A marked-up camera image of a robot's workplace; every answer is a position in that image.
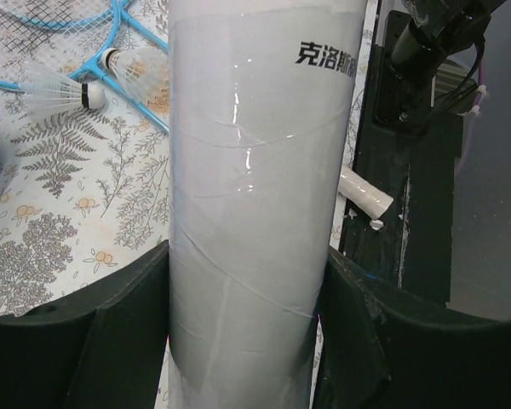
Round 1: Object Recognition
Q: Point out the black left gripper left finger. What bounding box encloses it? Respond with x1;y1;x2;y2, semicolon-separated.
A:
0;241;169;408

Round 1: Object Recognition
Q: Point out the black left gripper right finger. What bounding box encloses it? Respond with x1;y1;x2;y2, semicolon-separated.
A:
314;250;511;408

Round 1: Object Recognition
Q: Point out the white shuttlecock black band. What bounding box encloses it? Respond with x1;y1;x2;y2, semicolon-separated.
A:
19;61;106;114

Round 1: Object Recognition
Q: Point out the white shuttlecock tube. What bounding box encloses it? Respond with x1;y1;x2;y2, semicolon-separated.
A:
169;1;366;408

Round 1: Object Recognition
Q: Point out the blue badminton racket left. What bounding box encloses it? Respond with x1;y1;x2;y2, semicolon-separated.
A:
0;1;169;130

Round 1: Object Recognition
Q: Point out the blue badminton racket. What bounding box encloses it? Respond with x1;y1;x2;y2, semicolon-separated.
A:
0;1;169;130
0;1;132;31

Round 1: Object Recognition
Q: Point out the blue badminton racket right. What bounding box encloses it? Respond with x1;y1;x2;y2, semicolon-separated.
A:
0;1;132;31

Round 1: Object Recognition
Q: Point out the floral table mat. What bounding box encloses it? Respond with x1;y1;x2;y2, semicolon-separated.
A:
0;0;378;409

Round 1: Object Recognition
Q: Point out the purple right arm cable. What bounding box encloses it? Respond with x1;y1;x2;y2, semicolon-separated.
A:
453;59;493;176

